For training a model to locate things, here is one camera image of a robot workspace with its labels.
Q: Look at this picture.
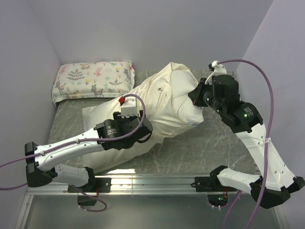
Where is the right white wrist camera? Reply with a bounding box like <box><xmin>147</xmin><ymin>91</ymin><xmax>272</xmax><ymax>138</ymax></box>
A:
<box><xmin>205</xmin><ymin>61</ymin><xmax>227</xmax><ymax>84</ymax></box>

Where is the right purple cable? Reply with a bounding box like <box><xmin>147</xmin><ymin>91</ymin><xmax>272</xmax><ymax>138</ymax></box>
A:
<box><xmin>220</xmin><ymin>59</ymin><xmax>274</xmax><ymax>229</ymax></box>

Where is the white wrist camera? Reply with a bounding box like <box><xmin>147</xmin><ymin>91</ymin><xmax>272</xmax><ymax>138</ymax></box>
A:
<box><xmin>119</xmin><ymin>96</ymin><xmax>138</xmax><ymax>118</ymax></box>
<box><xmin>205</xmin><ymin>61</ymin><xmax>227</xmax><ymax>84</ymax></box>

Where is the aluminium front rail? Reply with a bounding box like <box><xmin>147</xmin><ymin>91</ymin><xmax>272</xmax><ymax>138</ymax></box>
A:
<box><xmin>26</xmin><ymin>175</ymin><xmax>229</xmax><ymax>196</ymax></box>

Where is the cream satin pillowcase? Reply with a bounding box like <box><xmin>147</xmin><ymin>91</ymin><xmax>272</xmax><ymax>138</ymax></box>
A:
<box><xmin>82</xmin><ymin>62</ymin><xmax>196</xmax><ymax>172</ymax></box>

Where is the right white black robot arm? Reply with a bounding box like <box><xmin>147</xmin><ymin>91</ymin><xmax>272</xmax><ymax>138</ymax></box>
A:
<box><xmin>188</xmin><ymin>75</ymin><xmax>305</xmax><ymax>209</ymax></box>

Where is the white pillow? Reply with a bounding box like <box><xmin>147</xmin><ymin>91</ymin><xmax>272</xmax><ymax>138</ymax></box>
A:
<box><xmin>171</xmin><ymin>70</ymin><xmax>204</xmax><ymax>126</ymax></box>

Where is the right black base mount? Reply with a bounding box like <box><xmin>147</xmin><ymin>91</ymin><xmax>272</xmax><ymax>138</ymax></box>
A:
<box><xmin>191</xmin><ymin>165</ymin><xmax>229</xmax><ymax>209</ymax></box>

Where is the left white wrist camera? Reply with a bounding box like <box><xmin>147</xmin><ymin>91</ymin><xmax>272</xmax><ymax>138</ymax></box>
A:
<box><xmin>119</xmin><ymin>96</ymin><xmax>138</xmax><ymax>118</ymax></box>

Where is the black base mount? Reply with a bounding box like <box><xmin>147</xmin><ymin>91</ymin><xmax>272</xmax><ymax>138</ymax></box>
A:
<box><xmin>191</xmin><ymin>165</ymin><xmax>229</xmax><ymax>209</ymax></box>
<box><xmin>67</xmin><ymin>177</ymin><xmax>112</xmax><ymax>212</ymax></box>

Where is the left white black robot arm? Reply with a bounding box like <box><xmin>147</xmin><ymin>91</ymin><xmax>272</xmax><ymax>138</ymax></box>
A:
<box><xmin>25</xmin><ymin>112</ymin><xmax>153</xmax><ymax>192</ymax></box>

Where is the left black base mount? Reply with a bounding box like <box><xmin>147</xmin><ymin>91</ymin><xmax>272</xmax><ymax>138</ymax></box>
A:
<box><xmin>67</xmin><ymin>177</ymin><xmax>112</xmax><ymax>212</ymax></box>

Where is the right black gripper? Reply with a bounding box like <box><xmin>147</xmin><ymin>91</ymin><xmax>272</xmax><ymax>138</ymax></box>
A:
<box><xmin>189</xmin><ymin>77</ymin><xmax>226</xmax><ymax>115</ymax></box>

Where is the animal print small pillow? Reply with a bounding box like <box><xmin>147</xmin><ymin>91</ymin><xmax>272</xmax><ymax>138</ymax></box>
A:
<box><xmin>51</xmin><ymin>60</ymin><xmax>135</xmax><ymax>105</ymax></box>

